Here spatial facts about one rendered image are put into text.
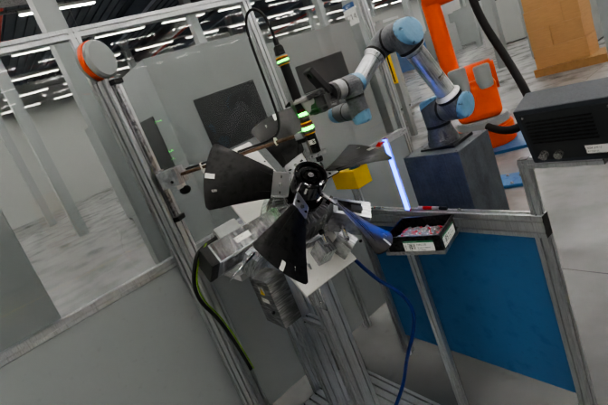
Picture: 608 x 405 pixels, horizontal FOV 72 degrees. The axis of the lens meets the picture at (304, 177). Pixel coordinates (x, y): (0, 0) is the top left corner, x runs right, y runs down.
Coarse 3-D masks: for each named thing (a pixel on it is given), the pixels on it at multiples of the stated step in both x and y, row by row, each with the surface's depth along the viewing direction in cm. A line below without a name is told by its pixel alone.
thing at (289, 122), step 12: (288, 108) 166; (264, 120) 166; (276, 120) 164; (288, 120) 162; (252, 132) 166; (264, 132) 164; (288, 132) 159; (264, 144) 163; (288, 144) 157; (300, 144) 155; (276, 156) 159; (288, 156) 156
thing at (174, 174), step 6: (174, 168) 168; (180, 168) 171; (156, 174) 172; (162, 174) 169; (168, 174) 169; (174, 174) 168; (180, 174) 170; (186, 174) 174; (162, 180) 170; (168, 180) 169; (174, 180) 169; (180, 180) 169; (186, 180) 173; (162, 186) 171; (168, 186) 170; (174, 186) 170
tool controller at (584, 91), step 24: (528, 96) 125; (552, 96) 117; (576, 96) 111; (600, 96) 105; (528, 120) 120; (552, 120) 116; (576, 120) 111; (600, 120) 108; (528, 144) 126; (552, 144) 120; (576, 144) 116; (600, 144) 112
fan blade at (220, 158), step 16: (208, 160) 141; (224, 160) 142; (240, 160) 143; (224, 176) 141; (240, 176) 142; (256, 176) 144; (272, 176) 145; (208, 192) 140; (224, 192) 142; (240, 192) 143; (256, 192) 144; (208, 208) 140
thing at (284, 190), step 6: (276, 174) 146; (282, 174) 146; (288, 174) 146; (276, 180) 146; (282, 180) 146; (288, 180) 147; (276, 186) 146; (282, 186) 147; (288, 186) 147; (276, 192) 147; (282, 192) 147; (288, 192) 148
